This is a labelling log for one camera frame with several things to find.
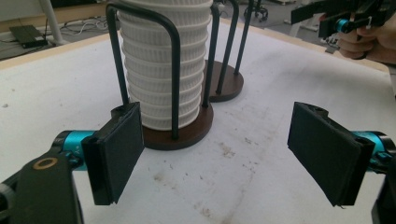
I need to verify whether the black office chair base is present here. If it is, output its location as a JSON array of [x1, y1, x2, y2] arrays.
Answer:
[[244, 3, 269, 23]]

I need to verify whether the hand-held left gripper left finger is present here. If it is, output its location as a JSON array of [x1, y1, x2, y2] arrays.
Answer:
[[52, 102, 145, 206]]

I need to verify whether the black wire holder brown base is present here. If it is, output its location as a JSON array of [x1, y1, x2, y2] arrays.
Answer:
[[106, 2, 220, 151], [204, 0, 255, 103]]

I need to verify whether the white desk frame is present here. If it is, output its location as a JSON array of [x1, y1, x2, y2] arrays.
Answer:
[[283, 12, 322, 37]]

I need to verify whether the black flat device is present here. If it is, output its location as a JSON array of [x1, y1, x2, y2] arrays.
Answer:
[[8, 25, 49, 49]]

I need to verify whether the white metal table leg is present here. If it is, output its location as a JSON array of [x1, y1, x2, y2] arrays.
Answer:
[[37, 0, 69, 47]]

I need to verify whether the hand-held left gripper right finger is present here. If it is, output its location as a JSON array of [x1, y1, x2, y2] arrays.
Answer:
[[287, 102, 389, 208]]

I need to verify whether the stack of white ribbed cups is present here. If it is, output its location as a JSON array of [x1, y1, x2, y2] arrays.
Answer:
[[117, 0, 214, 131]]

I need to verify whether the bundle of floor cables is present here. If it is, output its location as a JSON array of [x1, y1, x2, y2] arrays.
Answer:
[[60, 17, 109, 35]]

